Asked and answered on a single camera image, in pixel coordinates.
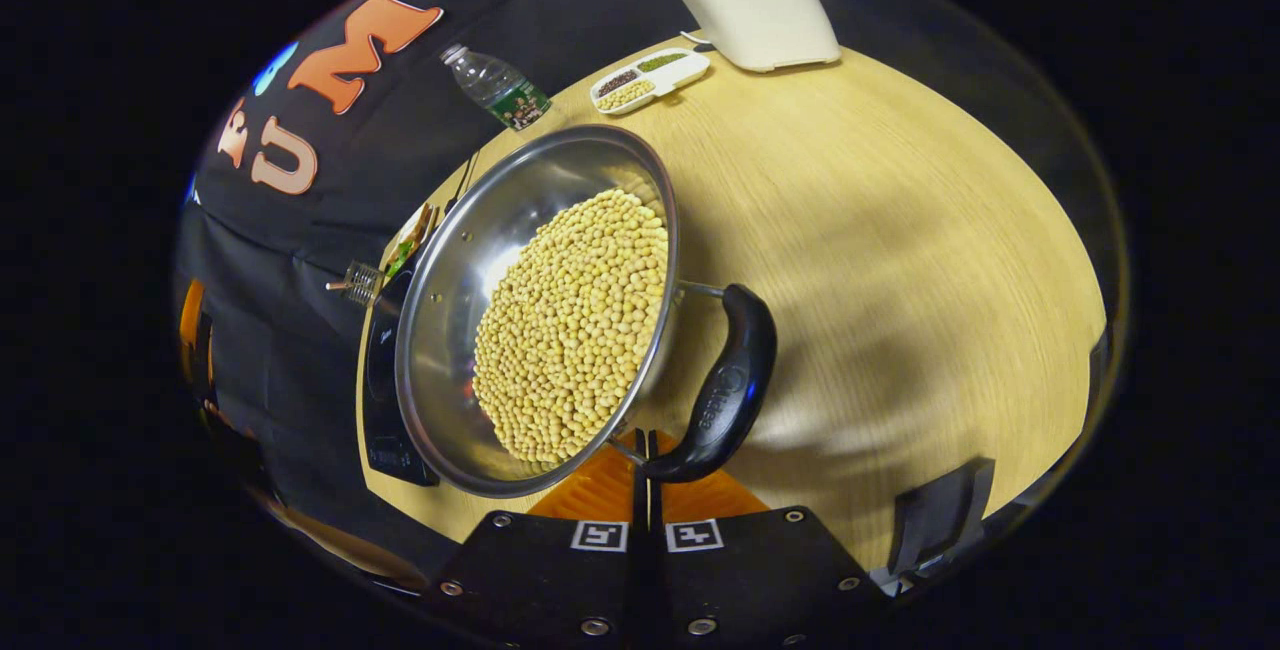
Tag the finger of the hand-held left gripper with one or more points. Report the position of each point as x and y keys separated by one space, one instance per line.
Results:
x=193 y=320

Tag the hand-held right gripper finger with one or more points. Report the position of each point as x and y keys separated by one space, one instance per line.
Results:
x=638 y=550
x=659 y=550

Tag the black induction cooktop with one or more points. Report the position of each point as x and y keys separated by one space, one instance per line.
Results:
x=385 y=430

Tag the stainless steel pot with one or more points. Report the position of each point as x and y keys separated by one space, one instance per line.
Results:
x=450 y=310

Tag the small glass cup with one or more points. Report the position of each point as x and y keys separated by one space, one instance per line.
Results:
x=362 y=282

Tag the pile of soybeans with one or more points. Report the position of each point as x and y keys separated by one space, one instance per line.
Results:
x=570 y=330

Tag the sandwich on plate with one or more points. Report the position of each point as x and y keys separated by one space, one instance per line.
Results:
x=410 y=242

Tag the clear plastic water bottle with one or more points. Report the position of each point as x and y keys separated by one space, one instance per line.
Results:
x=495 y=88

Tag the white divided bean tray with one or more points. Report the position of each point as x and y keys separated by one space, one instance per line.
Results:
x=650 y=80

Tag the white toaster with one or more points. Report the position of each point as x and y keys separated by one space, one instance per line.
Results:
x=760 y=15

